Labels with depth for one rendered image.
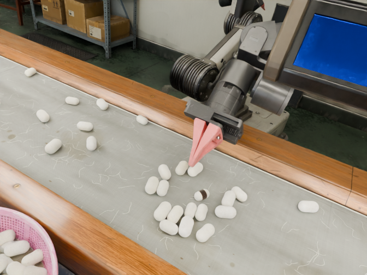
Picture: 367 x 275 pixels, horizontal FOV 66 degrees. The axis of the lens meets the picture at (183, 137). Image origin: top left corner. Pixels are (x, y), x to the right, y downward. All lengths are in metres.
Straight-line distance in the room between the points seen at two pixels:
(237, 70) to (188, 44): 2.41
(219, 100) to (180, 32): 2.47
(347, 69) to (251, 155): 0.41
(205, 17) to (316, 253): 2.44
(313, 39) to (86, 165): 0.46
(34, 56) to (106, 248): 0.71
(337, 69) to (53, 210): 0.43
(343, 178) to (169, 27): 2.53
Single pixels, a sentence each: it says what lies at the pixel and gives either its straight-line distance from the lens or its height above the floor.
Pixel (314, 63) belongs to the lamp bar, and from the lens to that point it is 0.27.
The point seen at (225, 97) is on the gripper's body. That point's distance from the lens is 0.49.
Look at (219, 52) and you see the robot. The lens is 0.99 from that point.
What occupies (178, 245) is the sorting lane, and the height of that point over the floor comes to 0.74.
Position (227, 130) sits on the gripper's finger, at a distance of 0.50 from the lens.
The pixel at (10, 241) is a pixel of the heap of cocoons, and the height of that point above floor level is 0.73.
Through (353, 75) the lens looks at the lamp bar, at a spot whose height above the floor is 1.07.
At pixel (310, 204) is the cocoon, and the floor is 0.76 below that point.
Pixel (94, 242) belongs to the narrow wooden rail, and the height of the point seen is 0.76.
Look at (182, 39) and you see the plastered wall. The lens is 2.94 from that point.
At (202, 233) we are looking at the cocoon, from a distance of 0.47.
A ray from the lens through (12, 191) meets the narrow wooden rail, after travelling 0.54.
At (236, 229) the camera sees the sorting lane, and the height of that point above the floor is 0.74.
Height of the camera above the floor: 1.14
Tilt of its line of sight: 37 degrees down
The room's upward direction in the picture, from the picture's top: 9 degrees clockwise
